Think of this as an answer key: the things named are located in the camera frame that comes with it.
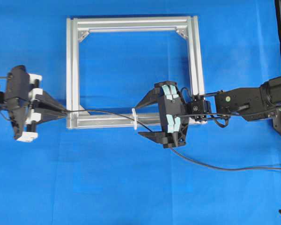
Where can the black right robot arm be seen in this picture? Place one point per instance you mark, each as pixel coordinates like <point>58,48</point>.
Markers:
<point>251,104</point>

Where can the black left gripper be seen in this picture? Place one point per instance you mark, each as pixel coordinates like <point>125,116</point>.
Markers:
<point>19,84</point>

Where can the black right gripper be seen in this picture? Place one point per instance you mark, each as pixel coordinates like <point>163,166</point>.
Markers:
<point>171,106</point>

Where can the aluminium extrusion frame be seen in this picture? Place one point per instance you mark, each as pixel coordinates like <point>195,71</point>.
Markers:
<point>113,62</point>

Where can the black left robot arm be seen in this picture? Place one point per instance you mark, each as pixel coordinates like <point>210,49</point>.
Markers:
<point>29,133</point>

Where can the white string loop holder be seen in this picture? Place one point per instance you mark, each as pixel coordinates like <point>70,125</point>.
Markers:
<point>135,119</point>

